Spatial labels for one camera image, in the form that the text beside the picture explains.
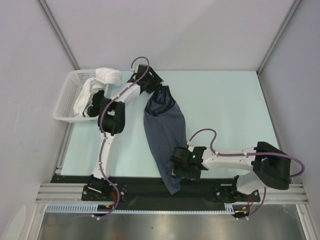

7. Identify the blue tank top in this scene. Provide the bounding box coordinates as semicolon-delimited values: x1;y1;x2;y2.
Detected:
143;85;187;195

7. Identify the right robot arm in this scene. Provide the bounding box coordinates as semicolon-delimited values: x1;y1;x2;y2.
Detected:
170;141;291;201

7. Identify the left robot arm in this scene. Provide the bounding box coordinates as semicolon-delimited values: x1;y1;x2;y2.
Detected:
86;64;163;200

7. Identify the white tank top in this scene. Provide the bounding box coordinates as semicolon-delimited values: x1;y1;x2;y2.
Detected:
73;67;121;116

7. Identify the black tank top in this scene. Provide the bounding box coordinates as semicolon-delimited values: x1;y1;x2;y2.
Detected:
82;90;105;118

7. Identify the white plastic basket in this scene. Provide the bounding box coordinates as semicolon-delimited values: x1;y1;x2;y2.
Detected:
52;69;98;123

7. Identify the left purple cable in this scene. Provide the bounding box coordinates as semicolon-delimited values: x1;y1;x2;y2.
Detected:
92;56;151;221

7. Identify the purple cable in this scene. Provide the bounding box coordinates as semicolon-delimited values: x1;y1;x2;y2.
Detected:
92;56;151;221
186;128;306;221

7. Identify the slotted cable duct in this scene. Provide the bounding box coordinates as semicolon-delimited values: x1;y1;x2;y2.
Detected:
46;203;248;215

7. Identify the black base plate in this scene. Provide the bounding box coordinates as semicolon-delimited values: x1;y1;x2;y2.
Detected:
51;176;261;211

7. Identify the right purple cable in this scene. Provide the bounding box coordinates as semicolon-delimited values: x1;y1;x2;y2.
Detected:
186;128;306;221

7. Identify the aluminium front rail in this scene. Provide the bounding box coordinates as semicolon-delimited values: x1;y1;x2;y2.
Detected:
35;183;309;205

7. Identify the left aluminium frame post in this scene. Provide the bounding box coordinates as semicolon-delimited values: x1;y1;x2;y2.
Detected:
36;0;80;70

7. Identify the aluminium frame post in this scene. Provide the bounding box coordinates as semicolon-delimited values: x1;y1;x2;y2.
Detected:
256;0;303;77
36;0;80;70

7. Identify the right aluminium frame post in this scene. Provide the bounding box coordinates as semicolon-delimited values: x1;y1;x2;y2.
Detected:
256;0;303;77

